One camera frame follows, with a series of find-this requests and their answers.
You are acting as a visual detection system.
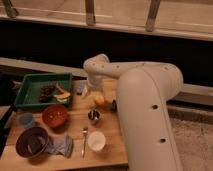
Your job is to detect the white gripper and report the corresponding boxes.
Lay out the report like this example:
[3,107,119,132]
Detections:
[81,75,103,98]

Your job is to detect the yellow red apple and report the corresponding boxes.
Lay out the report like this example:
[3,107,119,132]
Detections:
[94,95,106,106]

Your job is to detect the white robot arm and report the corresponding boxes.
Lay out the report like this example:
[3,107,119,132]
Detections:
[83,54,183,171]

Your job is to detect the red bowl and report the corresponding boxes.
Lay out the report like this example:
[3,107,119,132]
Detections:
[42,105,68,128]

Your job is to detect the dark purple bowl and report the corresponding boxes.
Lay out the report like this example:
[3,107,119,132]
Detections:
[16,127,49,158]

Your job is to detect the blue sponge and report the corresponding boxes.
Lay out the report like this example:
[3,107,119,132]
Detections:
[76,82,85,95]

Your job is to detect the small metal cup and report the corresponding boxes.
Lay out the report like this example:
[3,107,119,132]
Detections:
[88,110,100,125]

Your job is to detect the toy food pieces in tray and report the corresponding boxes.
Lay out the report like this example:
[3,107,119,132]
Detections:
[39,83,70,103]

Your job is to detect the small black block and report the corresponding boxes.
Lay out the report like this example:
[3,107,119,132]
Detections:
[110,99,117,112]

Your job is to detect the wooden table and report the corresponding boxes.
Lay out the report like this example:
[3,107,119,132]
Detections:
[0,81,128,171]

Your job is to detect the green plastic tray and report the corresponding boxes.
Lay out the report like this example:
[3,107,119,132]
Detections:
[14,73,72,110]

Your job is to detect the white cup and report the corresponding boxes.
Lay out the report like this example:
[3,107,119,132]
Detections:
[88,131,106,152]

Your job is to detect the grey blue cloth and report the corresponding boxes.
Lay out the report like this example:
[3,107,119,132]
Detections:
[45,134,73,158]

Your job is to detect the blue plastic cup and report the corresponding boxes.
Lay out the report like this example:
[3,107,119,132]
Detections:
[18,113,35,129]

